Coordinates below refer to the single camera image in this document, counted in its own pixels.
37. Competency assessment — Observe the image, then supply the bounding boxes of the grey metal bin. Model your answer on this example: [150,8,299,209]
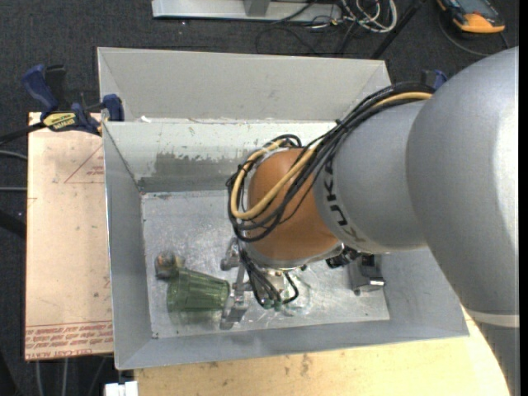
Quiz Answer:
[97,46,470,371]

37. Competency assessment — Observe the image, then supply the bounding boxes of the black cylinder on white bracket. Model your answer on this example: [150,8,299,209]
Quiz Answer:
[324,247,361,270]

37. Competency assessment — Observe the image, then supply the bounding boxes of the grey metal block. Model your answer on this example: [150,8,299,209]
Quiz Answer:
[348,253,386,297]

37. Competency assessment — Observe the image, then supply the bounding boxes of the green glass cup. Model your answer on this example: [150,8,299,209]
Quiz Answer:
[166,266,231,314]

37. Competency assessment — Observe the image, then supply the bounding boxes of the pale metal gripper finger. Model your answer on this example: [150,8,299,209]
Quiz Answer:
[219,238,241,271]
[219,291,250,331]

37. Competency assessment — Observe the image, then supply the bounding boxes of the clear glass object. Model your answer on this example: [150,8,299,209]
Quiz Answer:
[283,272,315,318]

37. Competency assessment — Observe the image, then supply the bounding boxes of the small grey brown figure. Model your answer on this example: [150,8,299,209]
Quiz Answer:
[154,250,186,281]

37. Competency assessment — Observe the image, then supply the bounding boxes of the brown cardboard board, red print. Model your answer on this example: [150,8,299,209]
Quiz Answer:
[24,111,115,361]

